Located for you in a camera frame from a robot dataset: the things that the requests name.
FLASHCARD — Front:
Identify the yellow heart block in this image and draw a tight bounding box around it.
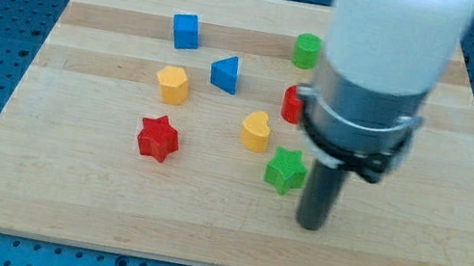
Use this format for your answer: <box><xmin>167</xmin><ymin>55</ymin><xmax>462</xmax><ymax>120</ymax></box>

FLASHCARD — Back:
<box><xmin>240</xmin><ymin>111</ymin><xmax>271</xmax><ymax>153</ymax></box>

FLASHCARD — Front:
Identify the red star block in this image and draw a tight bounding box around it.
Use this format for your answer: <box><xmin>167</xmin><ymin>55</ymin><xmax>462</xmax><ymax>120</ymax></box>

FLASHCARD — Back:
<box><xmin>137</xmin><ymin>115</ymin><xmax>179</xmax><ymax>163</ymax></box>

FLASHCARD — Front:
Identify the blue triangle block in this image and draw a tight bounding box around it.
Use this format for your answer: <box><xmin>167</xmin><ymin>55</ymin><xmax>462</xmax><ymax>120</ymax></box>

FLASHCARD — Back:
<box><xmin>210</xmin><ymin>56</ymin><xmax>239</xmax><ymax>95</ymax></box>

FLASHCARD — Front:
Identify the blue cube block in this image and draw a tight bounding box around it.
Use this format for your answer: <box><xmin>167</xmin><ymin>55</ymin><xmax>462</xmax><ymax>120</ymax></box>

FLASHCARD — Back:
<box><xmin>172</xmin><ymin>13</ymin><xmax>199</xmax><ymax>50</ymax></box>

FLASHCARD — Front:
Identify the green cylinder block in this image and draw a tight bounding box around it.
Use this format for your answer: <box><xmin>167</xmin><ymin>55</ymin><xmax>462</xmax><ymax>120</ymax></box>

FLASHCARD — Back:
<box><xmin>291</xmin><ymin>33</ymin><xmax>322</xmax><ymax>69</ymax></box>

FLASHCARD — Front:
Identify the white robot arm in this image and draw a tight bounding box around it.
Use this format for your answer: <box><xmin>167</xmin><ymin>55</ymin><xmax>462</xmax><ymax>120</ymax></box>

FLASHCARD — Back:
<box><xmin>296</xmin><ymin>0</ymin><xmax>474</xmax><ymax>230</ymax></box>

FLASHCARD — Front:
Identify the wooden board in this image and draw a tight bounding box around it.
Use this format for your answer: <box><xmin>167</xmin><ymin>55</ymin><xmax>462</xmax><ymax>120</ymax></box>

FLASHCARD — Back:
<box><xmin>0</xmin><ymin>0</ymin><xmax>474</xmax><ymax>266</ymax></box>

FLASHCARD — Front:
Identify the yellow hexagon block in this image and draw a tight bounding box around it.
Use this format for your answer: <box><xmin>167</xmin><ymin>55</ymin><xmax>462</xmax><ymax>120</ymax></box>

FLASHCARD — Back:
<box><xmin>156</xmin><ymin>66</ymin><xmax>189</xmax><ymax>105</ymax></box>

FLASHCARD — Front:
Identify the green star block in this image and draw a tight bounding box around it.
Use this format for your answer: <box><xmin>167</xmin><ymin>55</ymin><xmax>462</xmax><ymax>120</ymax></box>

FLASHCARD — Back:
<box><xmin>263</xmin><ymin>146</ymin><xmax>307</xmax><ymax>195</ymax></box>

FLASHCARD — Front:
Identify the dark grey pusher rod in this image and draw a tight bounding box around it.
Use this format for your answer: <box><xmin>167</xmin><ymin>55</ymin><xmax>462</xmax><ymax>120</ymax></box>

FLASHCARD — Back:
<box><xmin>296</xmin><ymin>161</ymin><xmax>348</xmax><ymax>231</ymax></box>

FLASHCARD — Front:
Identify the red cylinder block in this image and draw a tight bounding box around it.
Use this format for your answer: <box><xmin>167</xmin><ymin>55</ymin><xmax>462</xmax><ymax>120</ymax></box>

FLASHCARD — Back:
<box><xmin>280</xmin><ymin>85</ymin><xmax>303</xmax><ymax>124</ymax></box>

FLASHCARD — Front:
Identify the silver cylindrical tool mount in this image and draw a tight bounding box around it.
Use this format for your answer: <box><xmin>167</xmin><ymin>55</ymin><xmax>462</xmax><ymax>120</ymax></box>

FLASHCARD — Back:
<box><xmin>297</xmin><ymin>54</ymin><xmax>427</xmax><ymax>184</ymax></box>

